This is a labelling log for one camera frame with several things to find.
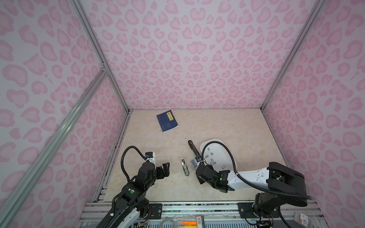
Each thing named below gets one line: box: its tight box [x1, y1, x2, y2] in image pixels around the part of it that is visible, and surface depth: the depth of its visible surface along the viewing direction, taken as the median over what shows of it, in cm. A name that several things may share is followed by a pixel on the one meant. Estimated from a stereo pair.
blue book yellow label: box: [156, 109, 179, 133], surface depth 113 cm
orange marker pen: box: [179, 220, 198, 226], surface depth 71 cm
